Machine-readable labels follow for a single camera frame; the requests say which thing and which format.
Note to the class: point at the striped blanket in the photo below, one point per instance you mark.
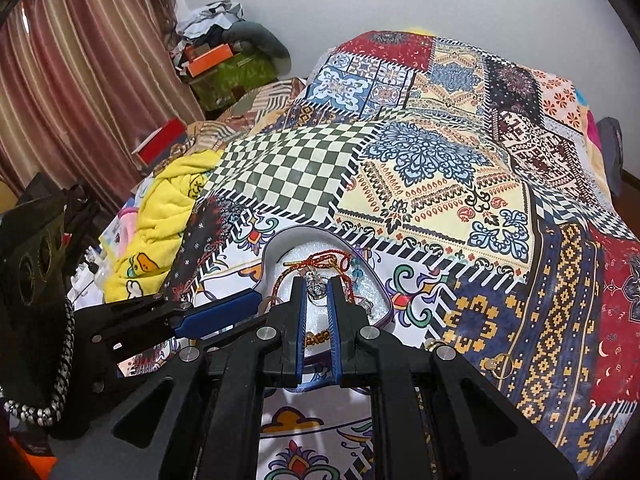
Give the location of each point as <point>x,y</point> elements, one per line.
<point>250,110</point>

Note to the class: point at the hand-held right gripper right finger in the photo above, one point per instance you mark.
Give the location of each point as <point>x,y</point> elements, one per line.
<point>334,360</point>

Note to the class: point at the red box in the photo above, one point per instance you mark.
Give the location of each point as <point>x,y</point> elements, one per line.
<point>162,145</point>

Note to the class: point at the green cardboard box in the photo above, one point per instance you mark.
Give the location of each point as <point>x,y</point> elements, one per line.
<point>240,80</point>

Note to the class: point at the grey-green cushion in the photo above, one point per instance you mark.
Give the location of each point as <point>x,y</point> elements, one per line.
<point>270,45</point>

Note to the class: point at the pile of clothes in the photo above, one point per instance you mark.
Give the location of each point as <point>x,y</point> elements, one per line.
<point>210,20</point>

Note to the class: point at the purple heart-shaped tin box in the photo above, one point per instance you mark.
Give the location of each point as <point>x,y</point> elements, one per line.
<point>280,250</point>

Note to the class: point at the orange box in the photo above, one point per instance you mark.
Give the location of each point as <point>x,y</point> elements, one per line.
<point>210,57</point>

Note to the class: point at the striped brown curtain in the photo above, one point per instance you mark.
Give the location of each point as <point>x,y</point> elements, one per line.
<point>85,60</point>

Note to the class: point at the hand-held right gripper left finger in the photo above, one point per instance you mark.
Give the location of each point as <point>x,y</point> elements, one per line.
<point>299,360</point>

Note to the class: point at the colourful patchwork blanket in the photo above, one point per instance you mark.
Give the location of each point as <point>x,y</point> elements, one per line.
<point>425,185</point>

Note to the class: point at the yellow towel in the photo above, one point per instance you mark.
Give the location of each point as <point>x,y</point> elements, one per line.
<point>160,210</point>

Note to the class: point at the cartoon print blanket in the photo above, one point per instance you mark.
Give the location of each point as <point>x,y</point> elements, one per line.
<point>122,225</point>

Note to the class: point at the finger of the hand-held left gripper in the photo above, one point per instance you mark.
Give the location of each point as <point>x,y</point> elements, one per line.
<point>220,312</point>
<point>140,315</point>

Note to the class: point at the grey bag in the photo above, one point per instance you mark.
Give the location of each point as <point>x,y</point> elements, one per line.
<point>610,155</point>

